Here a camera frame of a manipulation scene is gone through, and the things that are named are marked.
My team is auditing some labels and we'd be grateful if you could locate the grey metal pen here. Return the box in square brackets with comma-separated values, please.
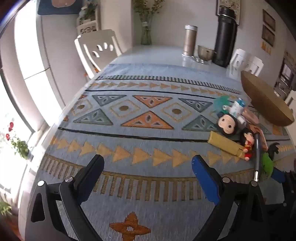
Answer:
[253, 132, 263, 182]

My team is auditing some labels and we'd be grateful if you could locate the blue wall picture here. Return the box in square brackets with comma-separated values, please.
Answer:
[38, 0, 84, 15]

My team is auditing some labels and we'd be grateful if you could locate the small white and blue bottle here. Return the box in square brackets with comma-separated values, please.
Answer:
[222, 98, 246, 126]

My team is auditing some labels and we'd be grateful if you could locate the large framed picture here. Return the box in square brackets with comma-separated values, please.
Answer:
[216, 0, 242, 25]

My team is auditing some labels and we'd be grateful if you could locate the pink card box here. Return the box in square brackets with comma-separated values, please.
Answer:
[248, 125, 269, 151]

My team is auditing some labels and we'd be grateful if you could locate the shelf cabinet with items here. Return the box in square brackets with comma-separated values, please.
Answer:
[275, 52, 296, 98]

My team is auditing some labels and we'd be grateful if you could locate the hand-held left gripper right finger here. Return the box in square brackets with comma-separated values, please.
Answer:
[191, 154, 273, 241]

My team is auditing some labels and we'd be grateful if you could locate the glass vase with green branches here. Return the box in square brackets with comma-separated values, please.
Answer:
[132, 0, 165, 45]

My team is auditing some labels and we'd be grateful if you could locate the blue patterned tablecloth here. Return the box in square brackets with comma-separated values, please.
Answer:
[17, 62, 296, 241]

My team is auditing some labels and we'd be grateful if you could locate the yellow hanging ornament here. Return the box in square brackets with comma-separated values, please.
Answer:
[261, 42, 272, 55]

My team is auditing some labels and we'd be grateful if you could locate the white carved plant stand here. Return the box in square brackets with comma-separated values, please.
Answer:
[76, 0, 100, 35]

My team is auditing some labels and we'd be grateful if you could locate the small doll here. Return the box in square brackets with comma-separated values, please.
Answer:
[240, 128, 256, 161]

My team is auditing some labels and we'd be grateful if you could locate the green toy figure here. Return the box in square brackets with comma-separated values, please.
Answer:
[260, 142, 281, 179]

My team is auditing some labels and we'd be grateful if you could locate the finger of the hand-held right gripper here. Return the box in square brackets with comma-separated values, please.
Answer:
[270, 169, 296, 205]

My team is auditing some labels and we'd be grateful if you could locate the teal plastic toy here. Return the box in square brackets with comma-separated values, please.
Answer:
[212, 96, 230, 114]

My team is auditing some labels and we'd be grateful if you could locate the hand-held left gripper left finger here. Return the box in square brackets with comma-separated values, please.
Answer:
[24, 154, 105, 241]

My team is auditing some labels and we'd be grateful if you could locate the gold ribbed bowl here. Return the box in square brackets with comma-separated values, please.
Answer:
[240, 71, 295, 127]

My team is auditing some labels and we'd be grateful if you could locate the red flowering plant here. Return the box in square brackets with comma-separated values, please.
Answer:
[0, 120, 29, 160]

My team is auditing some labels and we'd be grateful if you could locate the big-head black-haired doll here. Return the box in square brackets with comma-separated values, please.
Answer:
[216, 112, 240, 137]

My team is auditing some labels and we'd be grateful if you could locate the small framed picture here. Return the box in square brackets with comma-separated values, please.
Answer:
[262, 9, 276, 32]
[262, 25, 275, 47]

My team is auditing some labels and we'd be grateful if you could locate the white dining chair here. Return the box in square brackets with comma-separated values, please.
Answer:
[74, 29, 123, 79]
[228, 49, 264, 79]
[285, 90, 296, 109]

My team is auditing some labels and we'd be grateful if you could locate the champagne thermos flask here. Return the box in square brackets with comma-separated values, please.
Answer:
[181, 24, 198, 57]

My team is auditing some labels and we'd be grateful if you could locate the large black bottle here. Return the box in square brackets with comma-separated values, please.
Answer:
[212, 6, 239, 68]

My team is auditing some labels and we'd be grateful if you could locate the yellow rectangular box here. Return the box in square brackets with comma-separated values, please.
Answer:
[208, 130, 246, 160]

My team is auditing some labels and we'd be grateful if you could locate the grey glass bowl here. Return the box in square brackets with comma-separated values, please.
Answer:
[197, 45, 216, 63]

